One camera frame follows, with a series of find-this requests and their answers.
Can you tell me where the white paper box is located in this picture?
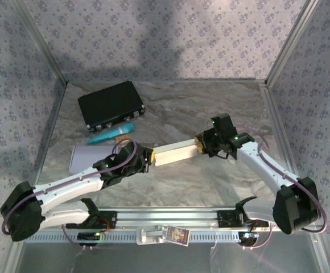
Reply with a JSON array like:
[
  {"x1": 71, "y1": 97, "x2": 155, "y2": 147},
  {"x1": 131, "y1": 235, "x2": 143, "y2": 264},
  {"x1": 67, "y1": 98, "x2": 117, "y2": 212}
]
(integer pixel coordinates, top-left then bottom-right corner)
[{"x1": 153, "y1": 138, "x2": 200, "y2": 167}]

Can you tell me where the pale lavender paper box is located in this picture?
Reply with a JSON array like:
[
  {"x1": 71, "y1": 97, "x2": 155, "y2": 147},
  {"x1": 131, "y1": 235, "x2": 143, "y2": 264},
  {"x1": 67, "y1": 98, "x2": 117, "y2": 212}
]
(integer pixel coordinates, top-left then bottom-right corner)
[{"x1": 68, "y1": 145, "x2": 120, "y2": 176}]

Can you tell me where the teal marker pen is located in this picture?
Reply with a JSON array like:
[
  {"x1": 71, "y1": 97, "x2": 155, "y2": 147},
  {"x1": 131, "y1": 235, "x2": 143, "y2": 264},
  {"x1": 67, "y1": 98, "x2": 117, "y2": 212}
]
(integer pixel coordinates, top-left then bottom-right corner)
[{"x1": 86, "y1": 122, "x2": 135, "y2": 146}]

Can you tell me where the black hard case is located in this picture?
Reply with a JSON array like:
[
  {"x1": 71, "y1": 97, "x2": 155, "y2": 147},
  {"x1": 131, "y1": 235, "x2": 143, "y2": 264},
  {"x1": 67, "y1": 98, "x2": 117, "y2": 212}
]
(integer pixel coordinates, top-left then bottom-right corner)
[{"x1": 77, "y1": 81, "x2": 147, "y2": 134}]

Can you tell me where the black left controller board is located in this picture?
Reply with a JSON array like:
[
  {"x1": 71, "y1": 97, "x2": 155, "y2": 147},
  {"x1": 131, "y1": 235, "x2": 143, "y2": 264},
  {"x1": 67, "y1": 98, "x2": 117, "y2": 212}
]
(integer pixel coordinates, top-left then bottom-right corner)
[{"x1": 77, "y1": 231, "x2": 102, "y2": 247}]

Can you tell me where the black controller board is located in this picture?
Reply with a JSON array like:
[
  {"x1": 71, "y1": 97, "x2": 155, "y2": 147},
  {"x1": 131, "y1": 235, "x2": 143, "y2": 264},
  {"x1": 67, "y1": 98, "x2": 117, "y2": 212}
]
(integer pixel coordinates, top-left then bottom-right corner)
[
  {"x1": 238, "y1": 231, "x2": 260, "y2": 247},
  {"x1": 77, "y1": 231, "x2": 102, "y2": 247}
]

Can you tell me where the colourful printed card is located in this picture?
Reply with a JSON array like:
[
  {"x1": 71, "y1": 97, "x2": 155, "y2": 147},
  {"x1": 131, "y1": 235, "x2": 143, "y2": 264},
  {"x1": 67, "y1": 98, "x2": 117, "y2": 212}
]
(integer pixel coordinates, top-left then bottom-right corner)
[{"x1": 164, "y1": 225, "x2": 191, "y2": 247}]

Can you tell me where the black right controller board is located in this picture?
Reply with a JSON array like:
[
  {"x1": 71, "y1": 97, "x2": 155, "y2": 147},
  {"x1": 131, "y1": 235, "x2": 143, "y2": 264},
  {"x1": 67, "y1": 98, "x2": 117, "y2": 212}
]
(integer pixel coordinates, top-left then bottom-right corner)
[{"x1": 238, "y1": 231, "x2": 260, "y2": 247}]

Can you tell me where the grey metal sheet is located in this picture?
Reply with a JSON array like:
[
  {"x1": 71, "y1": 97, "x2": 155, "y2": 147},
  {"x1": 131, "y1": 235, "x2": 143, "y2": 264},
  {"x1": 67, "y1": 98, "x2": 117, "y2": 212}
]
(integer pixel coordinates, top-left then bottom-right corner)
[{"x1": 16, "y1": 241, "x2": 325, "y2": 273}]

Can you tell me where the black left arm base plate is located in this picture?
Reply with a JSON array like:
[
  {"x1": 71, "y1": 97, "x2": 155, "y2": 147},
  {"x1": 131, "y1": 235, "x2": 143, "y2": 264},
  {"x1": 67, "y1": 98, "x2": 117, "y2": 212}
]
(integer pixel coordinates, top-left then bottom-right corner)
[{"x1": 65, "y1": 212, "x2": 118, "y2": 229}]

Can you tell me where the aluminium mounting rail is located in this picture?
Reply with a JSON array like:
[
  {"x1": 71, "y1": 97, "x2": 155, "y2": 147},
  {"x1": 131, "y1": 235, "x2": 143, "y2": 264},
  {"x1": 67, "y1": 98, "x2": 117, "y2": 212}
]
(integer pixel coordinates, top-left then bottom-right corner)
[{"x1": 44, "y1": 206, "x2": 277, "y2": 230}]

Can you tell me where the aluminium side rail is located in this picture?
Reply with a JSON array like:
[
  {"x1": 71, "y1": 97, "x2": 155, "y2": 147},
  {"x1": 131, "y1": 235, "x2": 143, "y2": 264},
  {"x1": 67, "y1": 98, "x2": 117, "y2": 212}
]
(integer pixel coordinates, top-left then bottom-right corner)
[
  {"x1": 28, "y1": 81, "x2": 69, "y2": 188},
  {"x1": 259, "y1": 82, "x2": 299, "y2": 183}
]

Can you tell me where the white plastic bracket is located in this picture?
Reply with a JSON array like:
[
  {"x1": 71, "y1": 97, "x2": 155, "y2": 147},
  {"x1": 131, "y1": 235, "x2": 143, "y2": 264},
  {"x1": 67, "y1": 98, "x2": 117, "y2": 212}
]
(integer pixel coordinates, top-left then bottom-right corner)
[{"x1": 135, "y1": 224, "x2": 166, "y2": 246}]

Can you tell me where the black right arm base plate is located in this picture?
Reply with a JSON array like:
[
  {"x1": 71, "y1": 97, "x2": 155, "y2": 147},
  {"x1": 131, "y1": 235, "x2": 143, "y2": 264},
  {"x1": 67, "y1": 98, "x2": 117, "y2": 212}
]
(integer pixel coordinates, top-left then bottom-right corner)
[{"x1": 217, "y1": 209, "x2": 269, "y2": 228}]

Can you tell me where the grey slotted cable duct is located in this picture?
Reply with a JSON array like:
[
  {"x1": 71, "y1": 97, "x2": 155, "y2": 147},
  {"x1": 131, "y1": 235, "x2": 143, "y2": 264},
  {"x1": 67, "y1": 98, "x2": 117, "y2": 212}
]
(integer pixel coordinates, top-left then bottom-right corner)
[{"x1": 24, "y1": 229, "x2": 247, "y2": 243}]

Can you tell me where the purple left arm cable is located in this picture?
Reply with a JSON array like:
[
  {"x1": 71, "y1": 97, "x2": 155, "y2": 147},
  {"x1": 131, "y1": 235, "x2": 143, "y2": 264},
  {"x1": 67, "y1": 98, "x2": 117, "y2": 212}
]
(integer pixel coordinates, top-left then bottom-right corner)
[{"x1": 1, "y1": 140, "x2": 139, "y2": 253}]

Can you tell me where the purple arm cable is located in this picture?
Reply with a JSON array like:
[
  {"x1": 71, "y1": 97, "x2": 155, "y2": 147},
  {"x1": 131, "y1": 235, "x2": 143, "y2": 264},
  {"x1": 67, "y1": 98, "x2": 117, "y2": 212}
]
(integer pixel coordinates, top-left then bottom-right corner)
[
  {"x1": 1, "y1": 140, "x2": 139, "y2": 253},
  {"x1": 236, "y1": 126, "x2": 329, "y2": 251}
]

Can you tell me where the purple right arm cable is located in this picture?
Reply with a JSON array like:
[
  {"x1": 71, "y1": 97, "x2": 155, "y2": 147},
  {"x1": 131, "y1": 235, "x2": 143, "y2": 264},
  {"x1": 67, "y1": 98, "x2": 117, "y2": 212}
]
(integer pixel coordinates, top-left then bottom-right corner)
[{"x1": 236, "y1": 126, "x2": 329, "y2": 251}]

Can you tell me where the aluminium frame post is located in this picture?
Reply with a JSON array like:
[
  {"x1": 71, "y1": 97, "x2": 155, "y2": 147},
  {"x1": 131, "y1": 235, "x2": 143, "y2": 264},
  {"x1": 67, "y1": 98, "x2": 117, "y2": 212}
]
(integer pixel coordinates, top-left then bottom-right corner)
[
  {"x1": 13, "y1": 0, "x2": 69, "y2": 86},
  {"x1": 264, "y1": 0, "x2": 324, "y2": 88}
]

